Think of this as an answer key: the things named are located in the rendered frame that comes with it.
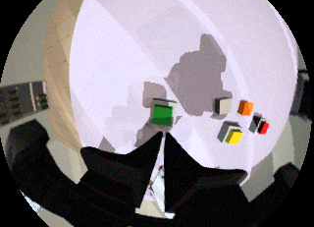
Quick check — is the yellow button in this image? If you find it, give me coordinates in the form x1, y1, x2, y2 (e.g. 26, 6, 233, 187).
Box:
217, 121, 243, 144

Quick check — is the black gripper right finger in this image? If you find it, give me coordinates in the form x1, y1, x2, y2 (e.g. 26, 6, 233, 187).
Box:
164, 132, 248, 214

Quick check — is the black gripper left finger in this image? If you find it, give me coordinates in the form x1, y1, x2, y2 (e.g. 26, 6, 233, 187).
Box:
79, 130, 162, 208

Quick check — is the orange block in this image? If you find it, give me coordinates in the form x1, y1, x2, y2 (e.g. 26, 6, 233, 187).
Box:
236, 100, 254, 116

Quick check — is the red button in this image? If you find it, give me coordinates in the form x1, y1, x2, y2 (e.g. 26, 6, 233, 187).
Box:
248, 114, 270, 136

